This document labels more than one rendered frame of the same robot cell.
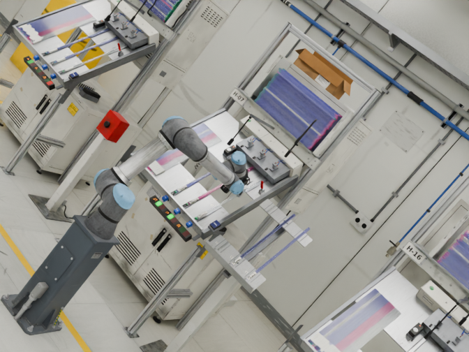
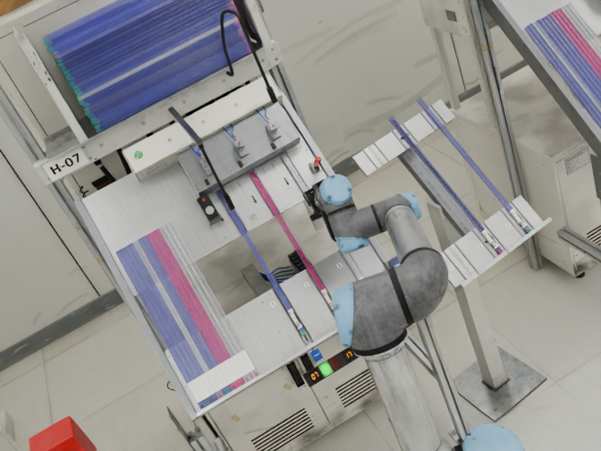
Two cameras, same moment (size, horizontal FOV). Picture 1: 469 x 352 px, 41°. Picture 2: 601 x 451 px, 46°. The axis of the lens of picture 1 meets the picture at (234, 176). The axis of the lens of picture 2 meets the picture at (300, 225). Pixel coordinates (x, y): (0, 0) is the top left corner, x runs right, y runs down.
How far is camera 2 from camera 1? 241 cm
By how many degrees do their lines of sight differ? 41
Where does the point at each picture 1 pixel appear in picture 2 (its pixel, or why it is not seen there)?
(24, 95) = not seen: outside the picture
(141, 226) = (261, 404)
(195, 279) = not seen: hidden behind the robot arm
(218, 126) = (128, 222)
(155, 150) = (410, 370)
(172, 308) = not seen: hidden behind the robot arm
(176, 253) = (334, 344)
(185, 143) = (438, 294)
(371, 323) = (589, 50)
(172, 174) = (256, 336)
